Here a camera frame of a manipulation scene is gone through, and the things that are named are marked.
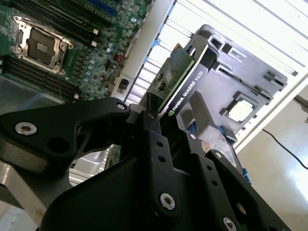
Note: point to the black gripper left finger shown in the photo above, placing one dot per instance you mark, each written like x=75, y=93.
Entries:
x=48, y=120

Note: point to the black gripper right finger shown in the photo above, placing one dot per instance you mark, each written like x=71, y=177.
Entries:
x=211, y=175

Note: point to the green and black graphics card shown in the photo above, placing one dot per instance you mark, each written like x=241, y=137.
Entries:
x=190, y=86

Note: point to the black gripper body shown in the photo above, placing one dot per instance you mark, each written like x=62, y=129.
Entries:
x=108, y=204

